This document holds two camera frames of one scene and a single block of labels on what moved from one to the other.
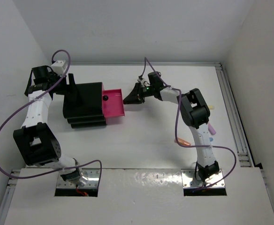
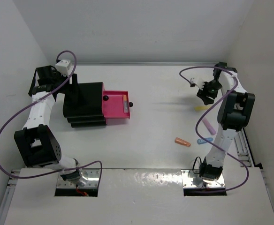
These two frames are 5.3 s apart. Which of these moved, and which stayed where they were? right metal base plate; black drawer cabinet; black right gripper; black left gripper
Moved: black right gripper
Stayed: black drawer cabinet; right metal base plate; black left gripper
